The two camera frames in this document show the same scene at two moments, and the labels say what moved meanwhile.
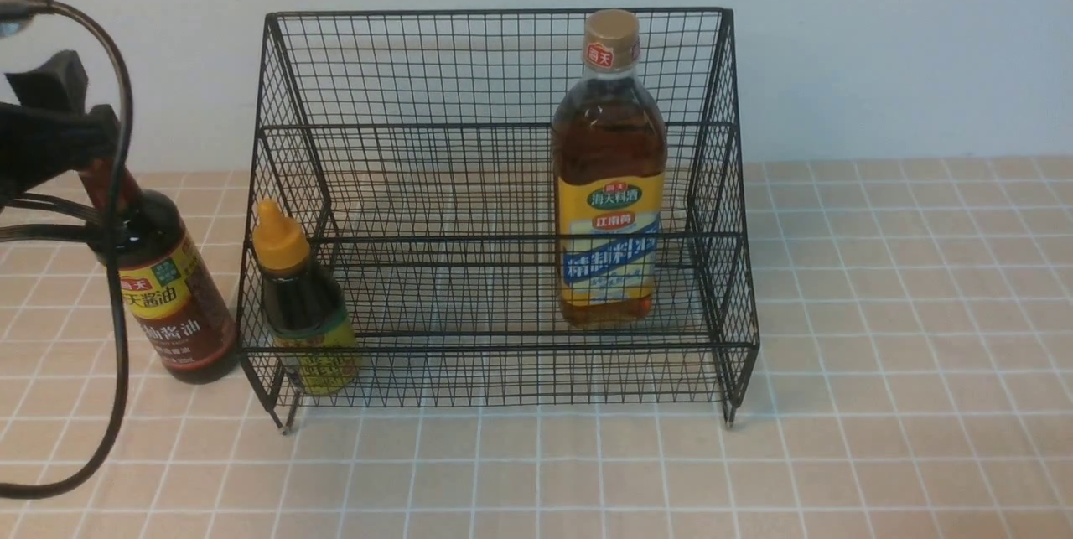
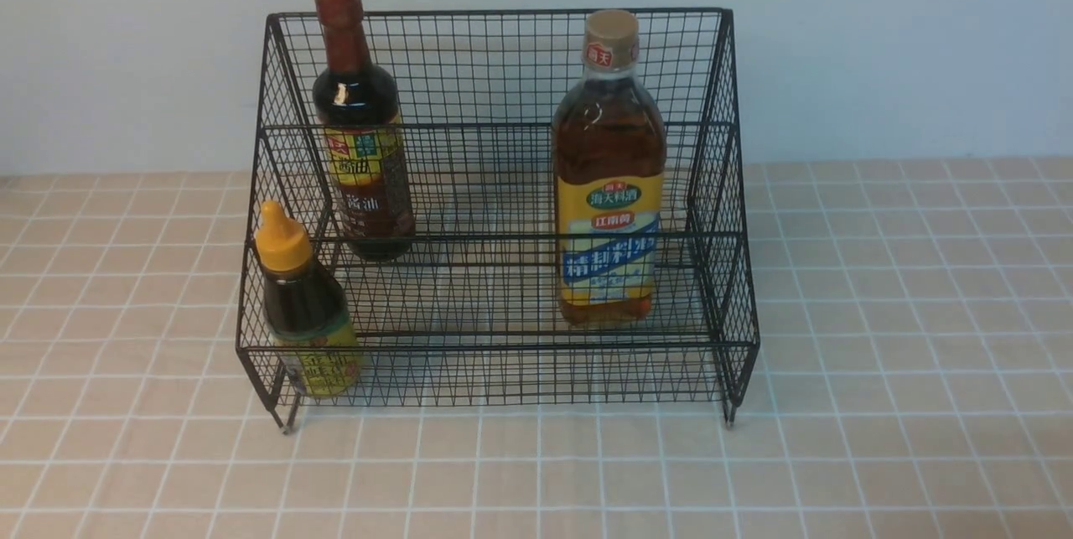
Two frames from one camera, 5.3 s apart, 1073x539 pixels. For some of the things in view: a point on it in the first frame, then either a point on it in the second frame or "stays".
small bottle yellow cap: [315, 334] stays
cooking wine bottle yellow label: [609, 160] stays
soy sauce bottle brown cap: [178, 313] to [357, 110]
